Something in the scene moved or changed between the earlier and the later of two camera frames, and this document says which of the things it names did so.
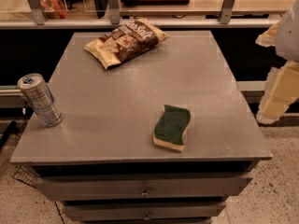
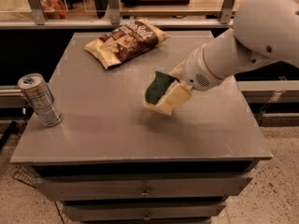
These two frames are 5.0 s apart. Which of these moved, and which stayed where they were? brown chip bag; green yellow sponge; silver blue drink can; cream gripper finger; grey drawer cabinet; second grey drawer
Moved: cream gripper finger; green yellow sponge
Stayed: second grey drawer; grey drawer cabinet; silver blue drink can; brown chip bag
